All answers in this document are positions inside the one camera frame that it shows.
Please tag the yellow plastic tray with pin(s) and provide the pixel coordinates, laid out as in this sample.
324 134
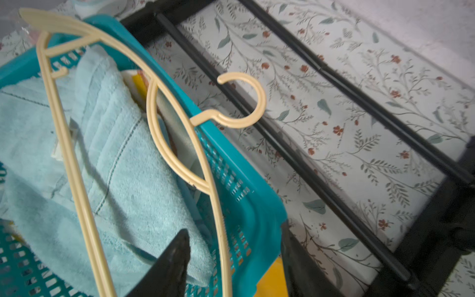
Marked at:
273 283

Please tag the black clothes rack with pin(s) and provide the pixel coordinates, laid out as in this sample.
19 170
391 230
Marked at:
370 148

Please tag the teal plain towel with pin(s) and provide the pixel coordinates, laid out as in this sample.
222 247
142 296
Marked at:
104 167

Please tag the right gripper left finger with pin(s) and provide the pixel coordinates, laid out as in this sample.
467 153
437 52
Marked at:
167 277

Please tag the teal plastic basket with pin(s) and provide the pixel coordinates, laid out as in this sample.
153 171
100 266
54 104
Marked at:
253 212

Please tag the yellow striped towel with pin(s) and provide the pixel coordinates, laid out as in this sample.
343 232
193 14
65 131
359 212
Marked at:
137 83

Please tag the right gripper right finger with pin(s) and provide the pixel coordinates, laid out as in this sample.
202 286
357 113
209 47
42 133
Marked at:
303 276

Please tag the beige plastic hanger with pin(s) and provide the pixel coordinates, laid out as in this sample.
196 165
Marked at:
61 34

